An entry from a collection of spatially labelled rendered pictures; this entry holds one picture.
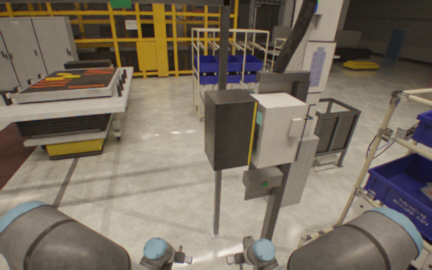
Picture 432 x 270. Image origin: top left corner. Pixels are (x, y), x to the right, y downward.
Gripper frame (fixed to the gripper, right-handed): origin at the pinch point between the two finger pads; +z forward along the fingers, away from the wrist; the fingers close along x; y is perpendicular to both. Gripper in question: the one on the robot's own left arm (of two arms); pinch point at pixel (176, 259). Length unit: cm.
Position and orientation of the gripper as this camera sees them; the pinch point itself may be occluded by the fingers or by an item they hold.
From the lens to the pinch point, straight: 131.8
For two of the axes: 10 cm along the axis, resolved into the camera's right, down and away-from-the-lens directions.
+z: 1.4, 6.2, 7.7
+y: 1.1, -7.8, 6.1
